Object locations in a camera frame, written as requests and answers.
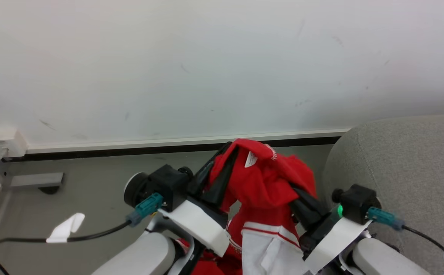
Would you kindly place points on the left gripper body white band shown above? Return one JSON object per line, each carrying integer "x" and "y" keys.
{"x": 201, "y": 225}

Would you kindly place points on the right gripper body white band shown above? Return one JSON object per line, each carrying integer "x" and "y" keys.
{"x": 332, "y": 238}

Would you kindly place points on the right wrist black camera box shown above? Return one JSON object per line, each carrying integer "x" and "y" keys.
{"x": 355, "y": 204}

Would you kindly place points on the white and black baseboard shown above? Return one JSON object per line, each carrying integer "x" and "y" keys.
{"x": 168, "y": 144}

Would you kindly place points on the red and white garment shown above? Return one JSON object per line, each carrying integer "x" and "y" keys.
{"x": 267, "y": 187}

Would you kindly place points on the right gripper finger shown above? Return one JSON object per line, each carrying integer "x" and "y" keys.
{"x": 302, "y": 198}
{"x": 317, "y": 215}

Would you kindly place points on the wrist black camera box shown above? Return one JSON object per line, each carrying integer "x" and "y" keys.
{"x": 355, "y": 204}
{"x": 160, "y": 187}

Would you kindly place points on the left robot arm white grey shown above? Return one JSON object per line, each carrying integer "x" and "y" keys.
{"x": 138, "y": 256}

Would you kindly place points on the grey fabric sofa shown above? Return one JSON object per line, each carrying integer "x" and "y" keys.
{"x": 405, "y": 179}

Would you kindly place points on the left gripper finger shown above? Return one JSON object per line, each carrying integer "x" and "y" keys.
{"x": 206, "y": 168}
{"x": 222, "y": 183}

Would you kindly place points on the grey metal frame bracket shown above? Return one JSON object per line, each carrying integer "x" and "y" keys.
{"x": 31, "y": 179}

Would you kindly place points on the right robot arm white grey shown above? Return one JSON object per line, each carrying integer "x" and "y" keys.
{"x": 386, "y": 259}

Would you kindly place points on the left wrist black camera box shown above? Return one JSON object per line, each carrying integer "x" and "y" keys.
{"x": 160, "y": 187}

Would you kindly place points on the white wall socket box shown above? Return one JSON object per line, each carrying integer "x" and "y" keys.
{"x": 6, "y": 142}

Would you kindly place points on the black round foot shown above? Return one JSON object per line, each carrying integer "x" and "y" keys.
{"x": 49, "y": 190}

